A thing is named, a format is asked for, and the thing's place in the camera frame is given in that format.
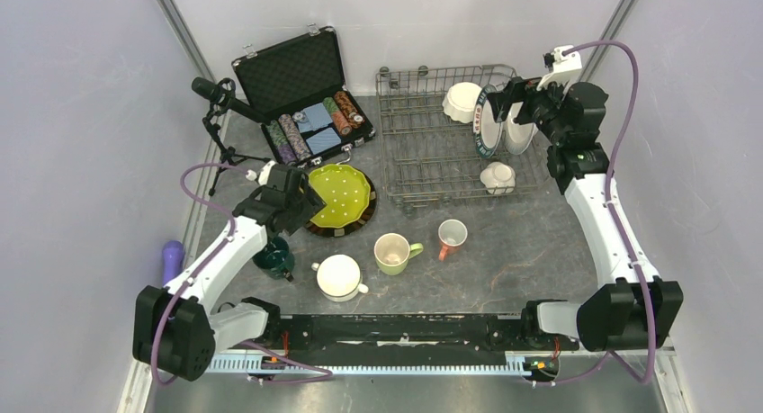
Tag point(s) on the green scalloped plate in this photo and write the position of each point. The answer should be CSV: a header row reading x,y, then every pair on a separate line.
x,y
345,191

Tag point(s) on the purple cylinder object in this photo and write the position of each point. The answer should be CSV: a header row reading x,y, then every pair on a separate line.
x,y
173,257

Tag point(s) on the orange mug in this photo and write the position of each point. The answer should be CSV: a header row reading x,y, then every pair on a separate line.
x,y
452,234

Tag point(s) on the black microphone on tripod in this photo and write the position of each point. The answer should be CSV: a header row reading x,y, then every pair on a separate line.
x,y
222,100

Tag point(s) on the white two-handled soup cup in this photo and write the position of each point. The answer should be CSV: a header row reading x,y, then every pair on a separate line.
x,y
339,278

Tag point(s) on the black poker chip case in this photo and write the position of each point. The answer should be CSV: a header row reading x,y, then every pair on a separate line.
x,y
299,88

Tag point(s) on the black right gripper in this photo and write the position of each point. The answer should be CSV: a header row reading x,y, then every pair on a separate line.
x,y
519,90

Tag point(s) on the white scalloped bowl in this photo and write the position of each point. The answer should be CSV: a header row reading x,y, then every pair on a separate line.
x,y
460,101

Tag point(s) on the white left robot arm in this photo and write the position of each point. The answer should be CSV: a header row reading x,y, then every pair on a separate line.
x,y
176,331

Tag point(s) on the small white cup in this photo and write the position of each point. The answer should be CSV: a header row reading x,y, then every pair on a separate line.
x,y
498,178

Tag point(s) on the dark green mug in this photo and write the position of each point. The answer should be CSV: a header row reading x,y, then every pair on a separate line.
x,y
276,260

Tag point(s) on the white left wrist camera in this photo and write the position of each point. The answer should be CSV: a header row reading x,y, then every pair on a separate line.
x,y
272,175

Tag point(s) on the grey wire dish rack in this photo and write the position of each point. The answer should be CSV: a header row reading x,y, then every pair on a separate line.
x,y
430,160

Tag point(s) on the teal rimmed patterned plate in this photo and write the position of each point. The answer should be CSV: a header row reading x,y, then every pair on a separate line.
x,y
487,132

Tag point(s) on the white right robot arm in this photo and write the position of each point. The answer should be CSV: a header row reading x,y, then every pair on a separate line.
x,y
633,308

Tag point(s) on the dark striped plate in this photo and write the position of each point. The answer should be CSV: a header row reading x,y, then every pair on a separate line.
x,y
352,227

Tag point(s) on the white plain plate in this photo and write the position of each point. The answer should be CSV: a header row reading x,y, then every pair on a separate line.
x,y
517,137

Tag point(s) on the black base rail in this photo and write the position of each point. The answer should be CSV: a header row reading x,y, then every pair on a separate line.
x,y
406,339

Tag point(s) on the light green mug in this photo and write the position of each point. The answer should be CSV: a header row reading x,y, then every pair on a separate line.
x,y
392,253

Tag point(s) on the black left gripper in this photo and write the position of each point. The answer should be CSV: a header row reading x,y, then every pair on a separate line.
x,y
312,204

